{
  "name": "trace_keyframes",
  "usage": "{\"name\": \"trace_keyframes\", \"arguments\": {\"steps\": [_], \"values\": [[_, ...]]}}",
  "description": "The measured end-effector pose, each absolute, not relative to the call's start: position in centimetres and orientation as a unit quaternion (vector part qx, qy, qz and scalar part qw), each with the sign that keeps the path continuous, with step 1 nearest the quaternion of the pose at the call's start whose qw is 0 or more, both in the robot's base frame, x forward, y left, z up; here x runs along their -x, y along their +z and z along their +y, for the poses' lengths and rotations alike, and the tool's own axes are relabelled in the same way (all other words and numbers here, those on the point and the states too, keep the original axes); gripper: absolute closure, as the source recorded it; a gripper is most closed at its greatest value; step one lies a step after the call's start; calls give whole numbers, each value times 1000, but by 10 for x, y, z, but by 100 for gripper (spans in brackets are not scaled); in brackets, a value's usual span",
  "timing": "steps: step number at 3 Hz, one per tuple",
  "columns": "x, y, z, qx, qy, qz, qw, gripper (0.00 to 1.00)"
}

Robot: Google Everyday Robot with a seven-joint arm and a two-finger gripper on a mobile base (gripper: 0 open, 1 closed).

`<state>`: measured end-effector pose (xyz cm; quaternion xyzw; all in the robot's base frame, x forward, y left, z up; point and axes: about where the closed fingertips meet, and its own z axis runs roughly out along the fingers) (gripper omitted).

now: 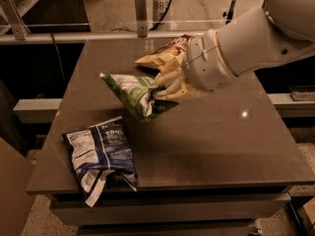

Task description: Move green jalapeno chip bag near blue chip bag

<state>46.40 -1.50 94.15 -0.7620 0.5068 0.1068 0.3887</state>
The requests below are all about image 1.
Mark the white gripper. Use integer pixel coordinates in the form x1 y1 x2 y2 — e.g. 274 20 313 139
154 29 237 102

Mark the green jalapeno chip bag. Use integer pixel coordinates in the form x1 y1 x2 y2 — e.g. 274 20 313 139
99 73 178 122

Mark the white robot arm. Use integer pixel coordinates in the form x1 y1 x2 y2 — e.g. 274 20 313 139
155 0 315 101

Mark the brown yellow chip bag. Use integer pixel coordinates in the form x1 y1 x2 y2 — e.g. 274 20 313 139
135 34 195 71

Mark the blue chip bag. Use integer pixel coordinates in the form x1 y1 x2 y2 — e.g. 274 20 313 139
62 116 138 207

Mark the grey table drawer cabinet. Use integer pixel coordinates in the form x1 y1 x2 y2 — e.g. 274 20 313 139
48 185 293 236

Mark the white cylinder post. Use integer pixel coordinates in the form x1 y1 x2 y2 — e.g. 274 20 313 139
152 0 172 23

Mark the black cable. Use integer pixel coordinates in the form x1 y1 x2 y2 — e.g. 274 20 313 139
111 0 175 33

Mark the metal rail with brackets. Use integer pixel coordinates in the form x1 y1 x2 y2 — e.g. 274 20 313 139
0 0 230 46

